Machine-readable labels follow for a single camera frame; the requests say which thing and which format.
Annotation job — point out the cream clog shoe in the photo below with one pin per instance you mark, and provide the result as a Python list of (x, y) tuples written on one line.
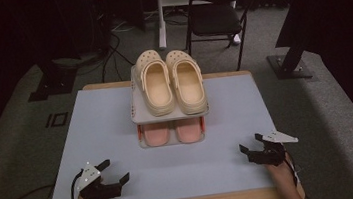
[(187, 83), (156, 85)]

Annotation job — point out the black slanted stand with base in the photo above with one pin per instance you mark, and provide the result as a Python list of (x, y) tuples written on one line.
[(289, 64)]

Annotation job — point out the black stand with square base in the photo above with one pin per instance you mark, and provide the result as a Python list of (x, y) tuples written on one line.
[(53, 81)]

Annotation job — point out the pale blue table mat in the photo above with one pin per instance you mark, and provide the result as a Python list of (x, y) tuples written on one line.
[(100, 121)]

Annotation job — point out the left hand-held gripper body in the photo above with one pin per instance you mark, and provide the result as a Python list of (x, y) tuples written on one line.
[(96, 190)]

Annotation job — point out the grey two-tier shoe rack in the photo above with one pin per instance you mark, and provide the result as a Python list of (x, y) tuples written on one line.
[(139, 110)]

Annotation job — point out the pink slide slipper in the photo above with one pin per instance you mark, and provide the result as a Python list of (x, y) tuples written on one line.
[(156, 134), (188, 130)]

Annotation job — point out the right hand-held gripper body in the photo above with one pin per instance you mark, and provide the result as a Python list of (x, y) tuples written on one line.
[(271, 154)]

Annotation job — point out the black folding chair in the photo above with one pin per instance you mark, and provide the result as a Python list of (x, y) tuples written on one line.
[(217, 17)]

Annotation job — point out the person's right hand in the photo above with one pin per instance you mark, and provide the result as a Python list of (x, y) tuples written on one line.
[(280, 176)]

